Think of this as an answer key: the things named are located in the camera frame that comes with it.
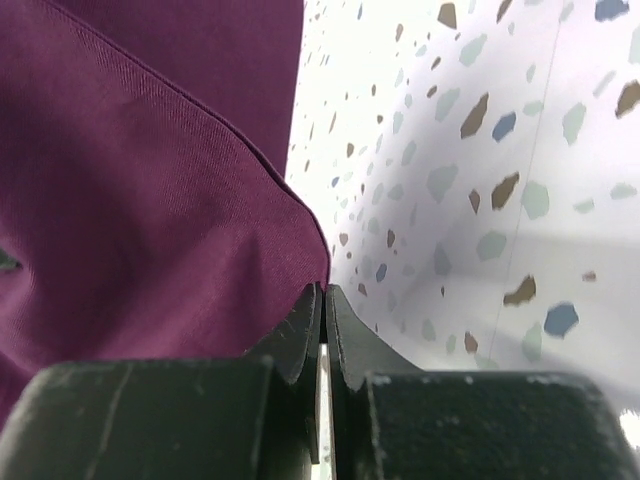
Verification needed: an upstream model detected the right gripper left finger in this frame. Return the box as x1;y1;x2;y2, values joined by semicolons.
1;285;323;479

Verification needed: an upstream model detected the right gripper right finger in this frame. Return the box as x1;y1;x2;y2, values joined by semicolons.
325;286;639;479

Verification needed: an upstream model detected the purple cloth mat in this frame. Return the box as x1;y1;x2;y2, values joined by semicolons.
1;1;330;413

